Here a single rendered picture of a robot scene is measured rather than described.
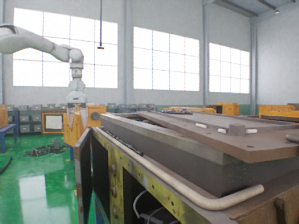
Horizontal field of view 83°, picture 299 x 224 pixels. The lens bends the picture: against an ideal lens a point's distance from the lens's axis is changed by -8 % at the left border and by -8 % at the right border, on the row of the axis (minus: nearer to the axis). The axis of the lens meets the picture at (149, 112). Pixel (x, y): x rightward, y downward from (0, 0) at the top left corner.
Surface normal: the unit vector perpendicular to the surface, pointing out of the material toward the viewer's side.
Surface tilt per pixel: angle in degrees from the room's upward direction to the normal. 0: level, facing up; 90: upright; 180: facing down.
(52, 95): 90
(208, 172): 90
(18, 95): 90
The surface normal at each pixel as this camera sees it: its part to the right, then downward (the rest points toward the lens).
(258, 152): 0.22, 0.06
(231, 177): 0.44, 0.05
